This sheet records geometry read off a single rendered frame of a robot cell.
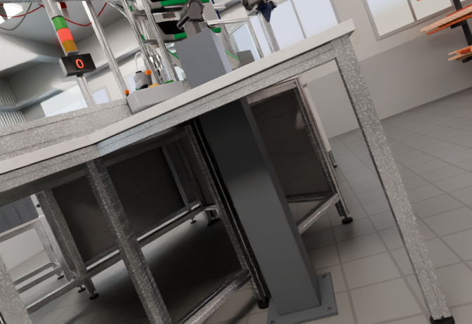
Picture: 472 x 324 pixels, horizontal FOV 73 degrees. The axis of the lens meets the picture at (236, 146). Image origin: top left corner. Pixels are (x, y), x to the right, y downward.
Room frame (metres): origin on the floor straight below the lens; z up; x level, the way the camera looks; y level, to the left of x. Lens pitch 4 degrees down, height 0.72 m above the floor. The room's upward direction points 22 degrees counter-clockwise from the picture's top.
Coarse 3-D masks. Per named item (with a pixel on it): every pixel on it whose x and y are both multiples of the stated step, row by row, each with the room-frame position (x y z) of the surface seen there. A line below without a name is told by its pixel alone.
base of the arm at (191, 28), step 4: (192, 20) 1.17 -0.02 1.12; (196, 20) 1.18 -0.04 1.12; (184, 24) 1.17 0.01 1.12; (188, 24) 1.16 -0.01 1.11; (192, 24) 1.16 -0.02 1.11; (196, 24) 1.17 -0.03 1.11; (184, 28) 1.18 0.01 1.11; (188, 28) 1.17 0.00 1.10; (192, 28) 1.16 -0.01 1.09; (196, 28) 1.17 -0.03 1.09; (200, 28) 1.19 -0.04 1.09; (188, 32) 1.17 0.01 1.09; (192, 32) 1.16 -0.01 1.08; (196, 32) 1.16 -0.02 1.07; (188, 36) 1.17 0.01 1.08
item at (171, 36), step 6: (162, 24) 1.75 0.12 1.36; (168, 24) 1.77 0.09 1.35; (174, 24) 1.73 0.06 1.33; (150, 30) 1.70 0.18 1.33; (162, 30) 1.59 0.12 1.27; (168, 30) 1.78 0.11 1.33; (174, 30) 1.76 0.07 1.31; (180, 30) 1.71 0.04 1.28; (150, 36) 1.72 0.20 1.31; (162, 36) 1.61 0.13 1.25; (168, 36) 1.56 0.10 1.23; (174, 36) 1.51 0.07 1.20; (180, 36) 1.53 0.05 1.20; (186, 36) 1.54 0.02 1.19
